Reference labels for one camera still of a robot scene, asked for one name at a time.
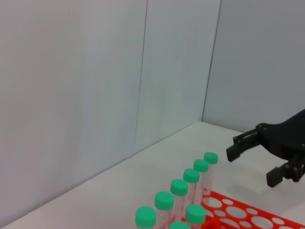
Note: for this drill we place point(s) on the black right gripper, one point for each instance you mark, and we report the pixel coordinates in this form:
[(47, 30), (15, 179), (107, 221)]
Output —
[(286, 136)]

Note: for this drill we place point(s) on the orange test tube rack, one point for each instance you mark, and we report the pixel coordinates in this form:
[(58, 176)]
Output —
[(238, 214)]

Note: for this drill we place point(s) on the green-capped clear test tube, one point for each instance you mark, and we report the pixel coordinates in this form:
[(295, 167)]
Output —
[(179, 187), (164, 200), (201, 165), (145, 216), (210, 158), (195, 214), (179, 225), (191, 176)]

